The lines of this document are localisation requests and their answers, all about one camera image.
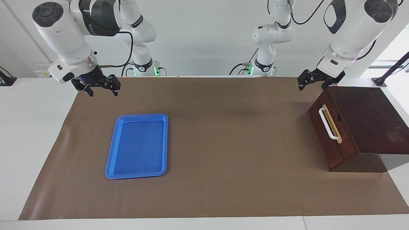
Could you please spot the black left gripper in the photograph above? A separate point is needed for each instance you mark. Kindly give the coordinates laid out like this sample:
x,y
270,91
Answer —
x,y
322,77

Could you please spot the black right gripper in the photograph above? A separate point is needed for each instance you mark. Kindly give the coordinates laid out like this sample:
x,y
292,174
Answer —
x,y
92,78

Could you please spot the wooden drawer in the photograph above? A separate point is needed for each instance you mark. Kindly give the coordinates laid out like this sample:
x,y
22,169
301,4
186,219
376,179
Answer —
x,y
340,148

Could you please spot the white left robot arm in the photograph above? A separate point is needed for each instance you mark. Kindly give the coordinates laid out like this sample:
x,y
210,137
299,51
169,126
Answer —
x,y
354,35

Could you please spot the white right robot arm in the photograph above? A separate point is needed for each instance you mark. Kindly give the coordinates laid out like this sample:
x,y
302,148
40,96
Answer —
x,y
60,35

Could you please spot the dark wooden drawer cabinet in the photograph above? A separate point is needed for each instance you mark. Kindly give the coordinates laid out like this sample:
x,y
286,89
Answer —
x,y
374,121

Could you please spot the blue plastic tray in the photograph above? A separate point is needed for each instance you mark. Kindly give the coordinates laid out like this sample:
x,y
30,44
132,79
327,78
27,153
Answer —
x,y
137,147

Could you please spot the brown table mat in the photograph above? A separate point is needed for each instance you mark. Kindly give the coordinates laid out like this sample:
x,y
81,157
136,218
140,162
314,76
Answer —
x,y
223,143

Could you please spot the white wall socket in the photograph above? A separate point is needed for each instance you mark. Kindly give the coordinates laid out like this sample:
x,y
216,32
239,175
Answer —
x,y
41,74

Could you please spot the black camera stand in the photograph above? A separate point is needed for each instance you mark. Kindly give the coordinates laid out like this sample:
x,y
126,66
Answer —
x,y
380,81

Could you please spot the black clamp mount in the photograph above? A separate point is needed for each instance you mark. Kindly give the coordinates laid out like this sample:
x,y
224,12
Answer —
x,y
6,80

